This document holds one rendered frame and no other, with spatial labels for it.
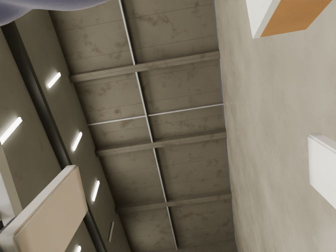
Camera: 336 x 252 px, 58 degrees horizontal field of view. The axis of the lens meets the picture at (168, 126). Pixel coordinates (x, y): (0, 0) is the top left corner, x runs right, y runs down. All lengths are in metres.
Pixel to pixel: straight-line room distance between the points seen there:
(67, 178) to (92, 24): 12.63
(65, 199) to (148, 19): 12.31
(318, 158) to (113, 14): 12.43
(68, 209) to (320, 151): 0.13
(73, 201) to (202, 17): 12.37
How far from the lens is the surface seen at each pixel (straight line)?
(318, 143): 0.17
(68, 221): 0.16
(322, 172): 0.17
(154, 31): 12.52
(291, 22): 2.38
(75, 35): 13.04
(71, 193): 0.17
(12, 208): 2.82
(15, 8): 0.41
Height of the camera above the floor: 1.59
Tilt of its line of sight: 4 degrees up
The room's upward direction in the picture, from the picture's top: 99 degrees counter-clockwise
